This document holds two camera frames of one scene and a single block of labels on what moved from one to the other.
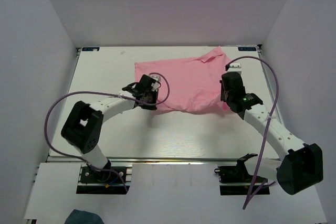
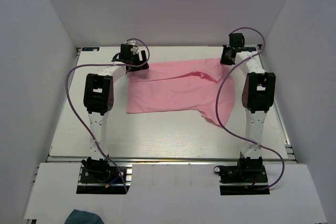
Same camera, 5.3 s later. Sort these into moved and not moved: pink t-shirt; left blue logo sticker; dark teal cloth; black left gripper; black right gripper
Moved: pink t-shirt; black left gripper; black right gripper
Not moved: left blue logo sticker; dark teal cloth
